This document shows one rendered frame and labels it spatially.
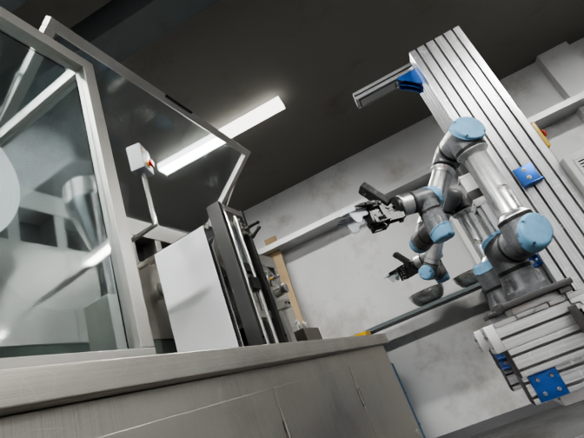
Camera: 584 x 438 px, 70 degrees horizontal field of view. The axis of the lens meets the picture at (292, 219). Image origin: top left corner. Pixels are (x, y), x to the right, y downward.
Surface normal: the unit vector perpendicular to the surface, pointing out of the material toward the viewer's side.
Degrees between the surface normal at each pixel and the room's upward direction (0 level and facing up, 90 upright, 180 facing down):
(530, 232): 97
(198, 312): 90
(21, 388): 90
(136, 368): 90
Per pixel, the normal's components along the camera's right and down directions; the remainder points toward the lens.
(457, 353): -0.32, -0.28
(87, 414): 0.83, -0.47
